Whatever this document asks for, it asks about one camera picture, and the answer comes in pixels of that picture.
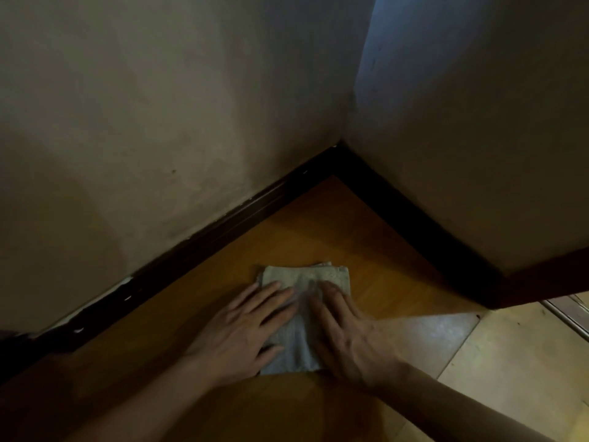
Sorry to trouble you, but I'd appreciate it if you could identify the black baseboard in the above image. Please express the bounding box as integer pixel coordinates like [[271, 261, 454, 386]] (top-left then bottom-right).
[[25, 141, 346, 355], [0, 333, 47, 387], [338, 140, 502, 309]]

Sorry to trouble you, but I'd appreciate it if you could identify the wooden door frame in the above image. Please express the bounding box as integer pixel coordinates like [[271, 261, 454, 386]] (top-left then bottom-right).
[[487, 250, 589, 310]]

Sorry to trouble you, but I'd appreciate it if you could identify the metal door threshold strip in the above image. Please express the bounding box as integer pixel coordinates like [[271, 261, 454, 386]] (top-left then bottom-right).
[[541, 292, 589, 341]]

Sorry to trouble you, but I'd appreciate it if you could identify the person's right hand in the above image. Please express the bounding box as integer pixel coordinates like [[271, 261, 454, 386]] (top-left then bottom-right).
[[308, 280, 406, 392]]

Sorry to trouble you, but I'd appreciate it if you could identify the grey cleaning cloth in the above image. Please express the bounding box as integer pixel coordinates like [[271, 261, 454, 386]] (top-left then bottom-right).
[[258, 262, 350, 376]]

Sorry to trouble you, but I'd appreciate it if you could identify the person's right forearm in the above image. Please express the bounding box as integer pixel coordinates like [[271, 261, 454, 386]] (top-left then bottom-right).
[[372, 363, 553, 442]]

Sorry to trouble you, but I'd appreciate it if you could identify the person's left hand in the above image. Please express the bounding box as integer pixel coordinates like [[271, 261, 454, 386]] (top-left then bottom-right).
[[183, 280, 300, 387]]

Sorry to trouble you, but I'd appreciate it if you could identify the person's left forearm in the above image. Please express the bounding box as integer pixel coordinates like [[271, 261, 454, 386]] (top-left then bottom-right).
[[69, 359, 217, 442]]

